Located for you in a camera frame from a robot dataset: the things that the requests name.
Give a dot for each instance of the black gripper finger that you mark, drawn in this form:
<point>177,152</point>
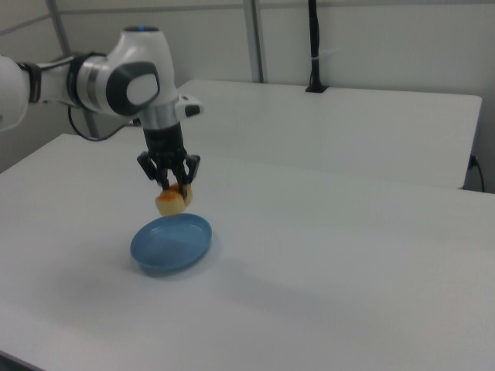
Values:
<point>189,170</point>
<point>152,170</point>

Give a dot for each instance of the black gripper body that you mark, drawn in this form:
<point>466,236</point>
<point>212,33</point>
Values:
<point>164,143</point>

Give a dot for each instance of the bread with orange topping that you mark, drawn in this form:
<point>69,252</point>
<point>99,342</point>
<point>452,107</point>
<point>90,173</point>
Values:
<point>172,203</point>

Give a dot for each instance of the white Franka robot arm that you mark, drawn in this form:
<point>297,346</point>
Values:
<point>104,83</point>

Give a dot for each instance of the blue plastic plate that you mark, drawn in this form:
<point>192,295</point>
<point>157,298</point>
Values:
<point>170,245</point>

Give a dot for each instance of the white side table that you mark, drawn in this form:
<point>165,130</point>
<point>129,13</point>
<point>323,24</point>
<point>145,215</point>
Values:
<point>328,127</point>

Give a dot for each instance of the grey partition frame post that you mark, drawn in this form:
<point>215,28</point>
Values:
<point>257,40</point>
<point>62,31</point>

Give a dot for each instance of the black camera stand pole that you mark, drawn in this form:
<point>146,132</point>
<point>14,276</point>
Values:
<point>315,46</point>

